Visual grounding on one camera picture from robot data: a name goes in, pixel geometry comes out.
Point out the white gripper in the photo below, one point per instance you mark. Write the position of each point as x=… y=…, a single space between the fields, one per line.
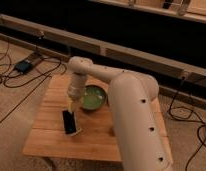
x=75 y=94

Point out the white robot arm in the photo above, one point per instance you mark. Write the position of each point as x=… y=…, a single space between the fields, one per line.
x=130 y=95

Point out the black eraser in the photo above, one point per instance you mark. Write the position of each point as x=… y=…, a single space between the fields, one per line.
x=69 y=122

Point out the white sponge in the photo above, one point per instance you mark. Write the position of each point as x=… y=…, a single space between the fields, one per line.
x=78 y=130

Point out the wooden table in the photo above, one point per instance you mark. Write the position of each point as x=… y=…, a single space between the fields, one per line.
x=96 y=141

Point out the green bowl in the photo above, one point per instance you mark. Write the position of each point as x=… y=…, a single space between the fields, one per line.
x=94 y=97

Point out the black power adapter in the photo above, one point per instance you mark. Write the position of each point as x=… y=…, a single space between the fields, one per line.
x=23 y=67

